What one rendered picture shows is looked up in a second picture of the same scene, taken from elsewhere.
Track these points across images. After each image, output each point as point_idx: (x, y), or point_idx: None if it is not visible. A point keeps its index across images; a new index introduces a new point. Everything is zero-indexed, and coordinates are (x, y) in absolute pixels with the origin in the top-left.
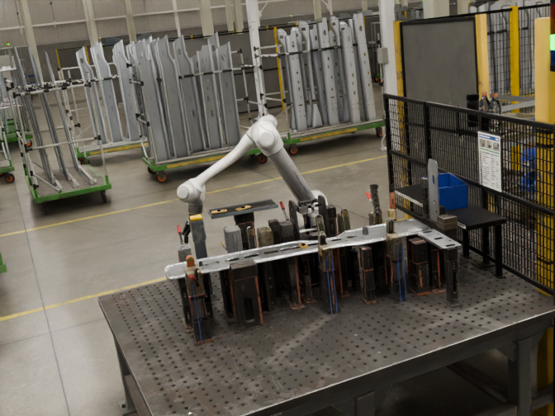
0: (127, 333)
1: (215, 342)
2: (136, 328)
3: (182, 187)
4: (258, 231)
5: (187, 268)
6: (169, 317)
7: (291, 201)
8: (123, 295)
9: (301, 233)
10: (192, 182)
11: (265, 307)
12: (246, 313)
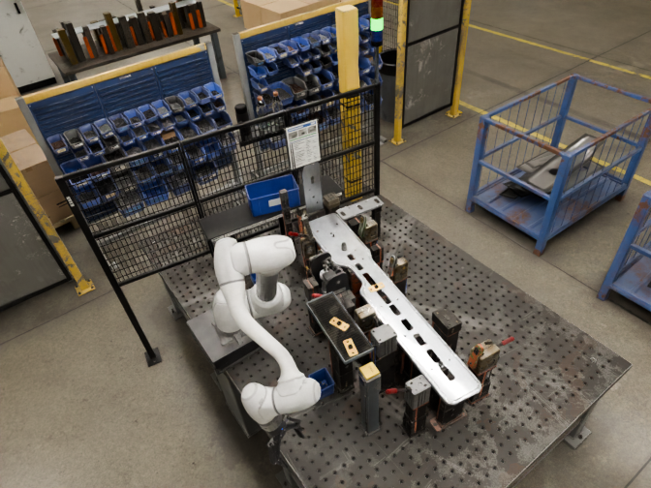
0: (485, 483)
1: None
2: (469, 479)
3: (316, 385)
4: (367, 318)
5: (487, 352)
6: (434, 449)
7: (338, 275)
8: None
9: (241, 338)
10: (300, 374)
11: (399, 354)
12: None
